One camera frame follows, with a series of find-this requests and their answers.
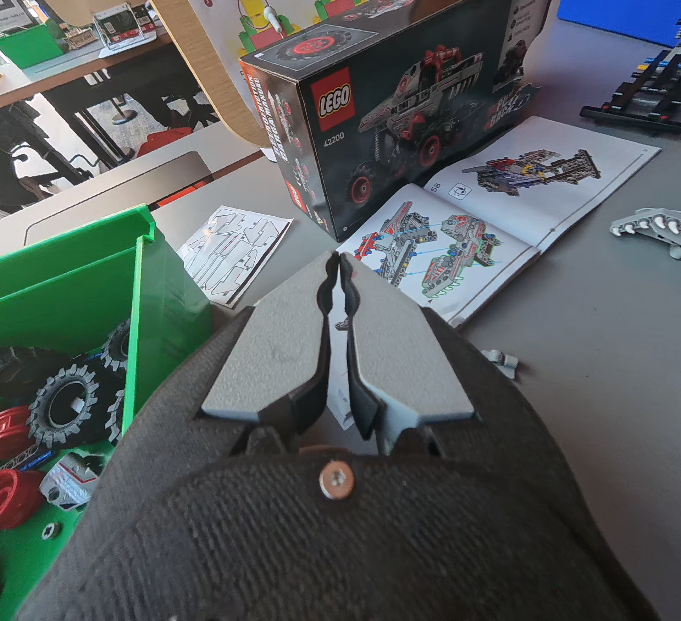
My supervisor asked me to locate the red plastic object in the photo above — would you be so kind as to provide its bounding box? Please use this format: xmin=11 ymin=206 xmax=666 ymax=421
xmin=137 ymin=126 xmax=193 ymax=158

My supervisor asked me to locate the green plastic bin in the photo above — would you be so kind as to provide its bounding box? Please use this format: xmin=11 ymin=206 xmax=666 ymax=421
xmin=0 ymin=204 xmax=214 ymax=621

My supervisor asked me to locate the clear acrylic display stand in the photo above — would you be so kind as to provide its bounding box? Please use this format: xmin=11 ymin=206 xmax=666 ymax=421
xmin=93 ymin=2 xmax=150 ymax=51

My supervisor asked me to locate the grey flat panel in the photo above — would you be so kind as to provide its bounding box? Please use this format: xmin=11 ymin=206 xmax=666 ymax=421
xmin=21 ymin=150 xmax=215 ymax=246

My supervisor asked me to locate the white silver lego panel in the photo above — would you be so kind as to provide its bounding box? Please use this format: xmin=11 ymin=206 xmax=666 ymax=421
xmin=39 ymin=452 xmax=103 ymax=511

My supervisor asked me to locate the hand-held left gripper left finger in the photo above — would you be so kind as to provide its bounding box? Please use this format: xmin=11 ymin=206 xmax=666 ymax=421
xmin=201 ymin=250 xmax=341 ymax=451

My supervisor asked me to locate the lego instruction booklet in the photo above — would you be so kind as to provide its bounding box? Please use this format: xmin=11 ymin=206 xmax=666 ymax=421
xmin=326 ymin=116 xmax=662 ymax=433

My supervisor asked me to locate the black lego tyre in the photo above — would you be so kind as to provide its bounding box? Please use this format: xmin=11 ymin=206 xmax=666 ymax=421
xmin=101 ymin=319 xmax=132 ymax=374
xmin=104 ymin=389 xmax=127 ymax=433
xmin=27 ymin=363 xmax=104 ymax=450
xmin=0 ymin=347 xmax=51 ymax=398

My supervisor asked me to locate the red lego wheel hub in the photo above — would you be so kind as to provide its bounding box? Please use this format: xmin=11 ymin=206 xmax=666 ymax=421
xmin=0 ymin=405 xmax=32 ymax=454
xmin=0 ymin=469 xmax=48 ymax=530

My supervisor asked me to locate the black office chair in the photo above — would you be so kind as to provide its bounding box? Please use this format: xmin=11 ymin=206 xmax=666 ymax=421
xmin=0 ymin=97 xmax=134 ymax=217

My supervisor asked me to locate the small green storage bin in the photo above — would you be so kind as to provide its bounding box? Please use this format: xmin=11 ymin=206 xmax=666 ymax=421
xmin=0 ymin=20 xmax=67 ymax=70

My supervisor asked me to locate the dark lego set box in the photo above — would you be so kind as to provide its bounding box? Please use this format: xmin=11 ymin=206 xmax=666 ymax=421
xmin=238 ymin=0 xmax=567 ymax=244

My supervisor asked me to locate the black lego chassis assembly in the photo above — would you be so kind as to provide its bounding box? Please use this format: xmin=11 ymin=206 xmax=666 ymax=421
xmin=580 ymin=20 xmax=681 ymax=135

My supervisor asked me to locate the small grey lego connector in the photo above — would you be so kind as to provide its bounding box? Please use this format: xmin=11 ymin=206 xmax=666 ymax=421
xmin=480 ymin=349 xmax=519 ymax=380

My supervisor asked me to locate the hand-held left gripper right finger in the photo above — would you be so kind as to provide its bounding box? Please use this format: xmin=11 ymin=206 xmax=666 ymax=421
xmin=339 ymin=250 xmax=475 ymax=456

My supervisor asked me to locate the grey toothed lego jaw piece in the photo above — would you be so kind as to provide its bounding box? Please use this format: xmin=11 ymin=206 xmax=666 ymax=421
xmin=609 ymin=207 xmax=681 ymax=260

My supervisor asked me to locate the wooden background table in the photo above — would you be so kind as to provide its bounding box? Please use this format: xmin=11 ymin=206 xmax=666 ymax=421
xmin=0 ymin=33 xmax=176 ymax=108

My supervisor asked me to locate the lego sticker sheet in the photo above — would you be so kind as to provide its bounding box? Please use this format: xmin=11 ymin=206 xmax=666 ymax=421
xmin=177 ymin=204 xmax=294 ymax=309

